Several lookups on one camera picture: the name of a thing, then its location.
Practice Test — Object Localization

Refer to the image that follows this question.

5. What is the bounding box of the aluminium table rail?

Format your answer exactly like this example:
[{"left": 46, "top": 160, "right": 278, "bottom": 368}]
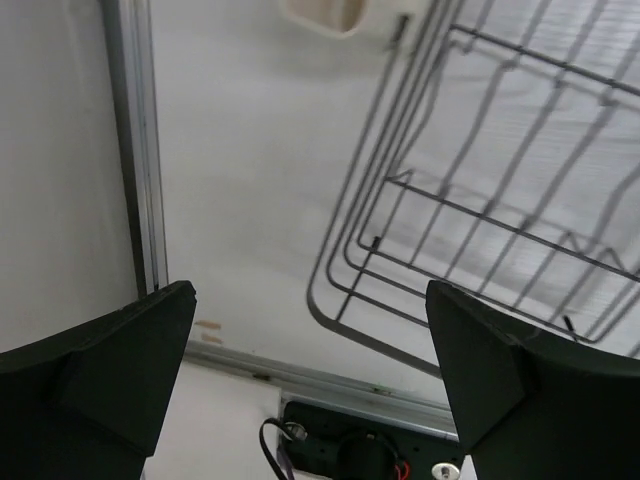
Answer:
[{"left": 102, "top": 1, "right": 458, "bottom": 441}]

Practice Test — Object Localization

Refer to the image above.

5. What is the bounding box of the grey wire dish rack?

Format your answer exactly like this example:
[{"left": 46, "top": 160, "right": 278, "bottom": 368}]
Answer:
[{"left": 306, "top": 1, "right": 639, "bottom": 375}]

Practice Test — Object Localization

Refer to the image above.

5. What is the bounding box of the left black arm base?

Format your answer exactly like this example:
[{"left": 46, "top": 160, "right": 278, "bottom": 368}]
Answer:
[{"left": 258, "top": 400, "right": 465, "bottom": 479}]

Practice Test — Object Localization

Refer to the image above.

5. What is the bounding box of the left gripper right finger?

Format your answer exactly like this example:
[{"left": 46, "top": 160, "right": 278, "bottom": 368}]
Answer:
[{"left": 425, "top": 281, "right": 639, "bottom": 479}]

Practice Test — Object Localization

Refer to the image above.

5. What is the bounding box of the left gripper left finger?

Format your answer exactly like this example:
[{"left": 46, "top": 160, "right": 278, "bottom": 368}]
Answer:
[{"left": 1, "top": 280, "right": 196, "bottom": 479}]

